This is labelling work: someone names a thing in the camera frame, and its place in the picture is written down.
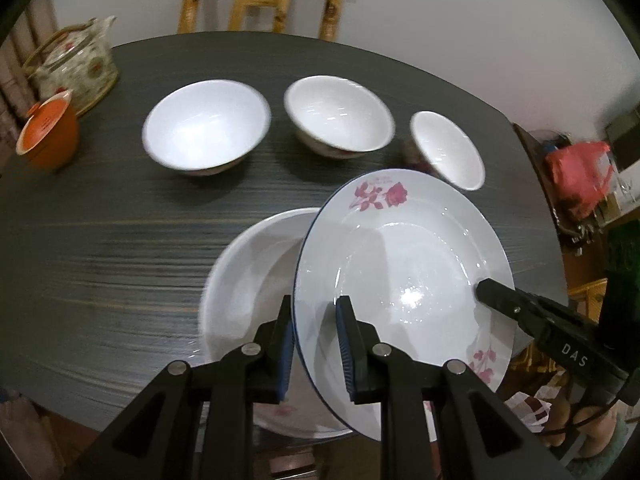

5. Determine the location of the orange lidded clay bowl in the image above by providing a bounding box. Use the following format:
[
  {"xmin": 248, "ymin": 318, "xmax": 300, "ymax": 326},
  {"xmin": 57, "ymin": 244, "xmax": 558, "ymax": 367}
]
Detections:
[{"xmin": 15, "ymin": 89, "xmax": 79, "ymax": 171}]

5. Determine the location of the medium white bowl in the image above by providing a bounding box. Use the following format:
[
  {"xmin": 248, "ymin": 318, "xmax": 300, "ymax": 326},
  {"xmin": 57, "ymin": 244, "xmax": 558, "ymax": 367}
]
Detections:
[{"xmin": 284, "ymin": 75, "xmax": 395, "ymax": 159}]

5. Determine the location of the white floral plate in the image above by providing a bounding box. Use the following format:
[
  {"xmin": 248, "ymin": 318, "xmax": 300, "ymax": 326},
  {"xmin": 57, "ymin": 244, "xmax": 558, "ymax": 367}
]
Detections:
[
  {"xmin": 198, "ymin": 207, "xmax": 352, "ymax": 440},
  {"xmin": 293, "ymin": 169, "xmax": 515, "ymax": 440}
]

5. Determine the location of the striped curtain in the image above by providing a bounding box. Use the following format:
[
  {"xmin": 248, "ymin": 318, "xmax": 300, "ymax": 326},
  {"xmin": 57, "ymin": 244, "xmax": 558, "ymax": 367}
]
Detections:
[{"xmin": 1, "ymin": 0, "xmax": 58, "ymax": 165}]

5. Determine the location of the floral porcelain teapot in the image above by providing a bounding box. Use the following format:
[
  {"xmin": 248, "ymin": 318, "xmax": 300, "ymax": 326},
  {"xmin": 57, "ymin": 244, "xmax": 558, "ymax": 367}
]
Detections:
[{"xmin": 22, "ymin": 15, "xmax": 119, "ymax": 117}]

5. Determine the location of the large red patterned bowl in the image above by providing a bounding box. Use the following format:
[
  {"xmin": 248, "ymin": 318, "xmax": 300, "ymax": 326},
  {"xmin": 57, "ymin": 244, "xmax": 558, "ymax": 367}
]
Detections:
[{"xmin": 142, "ymin": 79, "xmax": 271, "ymax": 176}]

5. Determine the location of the red plastic bag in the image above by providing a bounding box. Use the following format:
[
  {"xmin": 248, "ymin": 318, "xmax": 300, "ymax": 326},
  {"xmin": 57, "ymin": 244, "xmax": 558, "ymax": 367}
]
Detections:
[{"xmin": 544, "ymin": 141, "xmax": 614, "ymax": 221}]

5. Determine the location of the small white bowl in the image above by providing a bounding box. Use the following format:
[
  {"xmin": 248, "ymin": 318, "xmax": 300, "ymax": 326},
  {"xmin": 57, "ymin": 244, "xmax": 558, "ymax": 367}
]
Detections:
[{"xmin": 406, "ymin": 110, "xmax": 486, "ymax": 191}]

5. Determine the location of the black cable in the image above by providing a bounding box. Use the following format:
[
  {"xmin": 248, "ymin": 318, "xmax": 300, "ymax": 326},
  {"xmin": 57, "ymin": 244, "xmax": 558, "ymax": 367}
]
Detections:
[{"xmin": 539, "ymin": 374, "xmax": 632, "ymax": 441}]

